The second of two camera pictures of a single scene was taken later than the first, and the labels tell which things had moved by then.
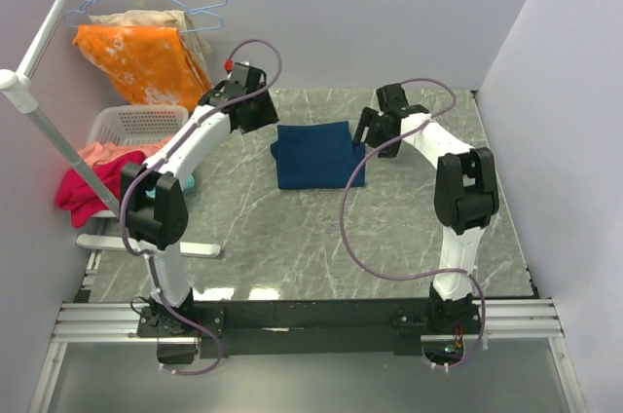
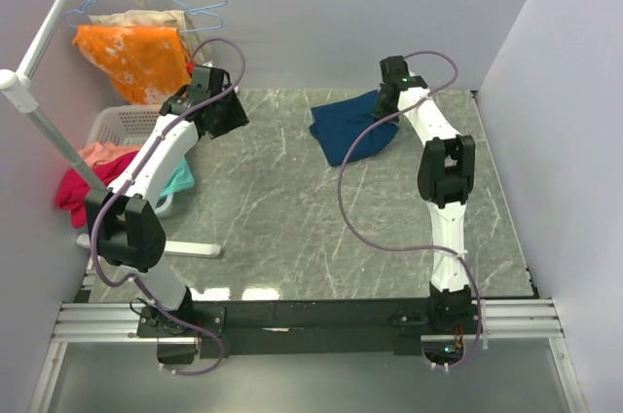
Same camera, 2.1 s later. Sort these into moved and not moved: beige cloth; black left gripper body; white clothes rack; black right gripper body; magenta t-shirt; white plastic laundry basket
Moved: black right gripper body; black left gripper body
Not moved: beige cloth; white clothes rack; magenta t-shirt; white plastic laundry basket
